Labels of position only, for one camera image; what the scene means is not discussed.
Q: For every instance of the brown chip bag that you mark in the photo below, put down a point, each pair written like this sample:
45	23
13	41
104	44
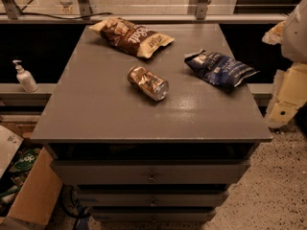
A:
133	39

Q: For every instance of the grey drawer cabinet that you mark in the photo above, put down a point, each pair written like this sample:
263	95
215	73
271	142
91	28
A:
94	114

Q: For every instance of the drawer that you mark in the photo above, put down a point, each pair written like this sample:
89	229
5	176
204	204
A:
151	214
149	172
125	199

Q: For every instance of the top drawer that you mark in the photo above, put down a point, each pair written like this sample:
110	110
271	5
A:
149	172

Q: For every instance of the white pump bottle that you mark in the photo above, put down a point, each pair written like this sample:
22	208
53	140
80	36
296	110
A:
25	78

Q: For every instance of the bottom drawer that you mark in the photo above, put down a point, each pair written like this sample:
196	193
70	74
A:
151	214

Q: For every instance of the green snack bag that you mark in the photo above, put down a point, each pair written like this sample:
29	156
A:
25	161

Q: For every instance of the middle drawer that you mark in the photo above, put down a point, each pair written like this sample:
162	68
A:
125	199

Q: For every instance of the orange soda can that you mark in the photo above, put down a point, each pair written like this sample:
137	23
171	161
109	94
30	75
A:
149	83

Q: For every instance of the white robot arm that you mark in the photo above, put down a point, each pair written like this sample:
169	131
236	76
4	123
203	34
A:
289	91

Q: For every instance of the blue chip bag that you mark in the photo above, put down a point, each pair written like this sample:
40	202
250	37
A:
218	69

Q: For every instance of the cardboard box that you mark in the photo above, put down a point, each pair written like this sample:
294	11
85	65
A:
27	198

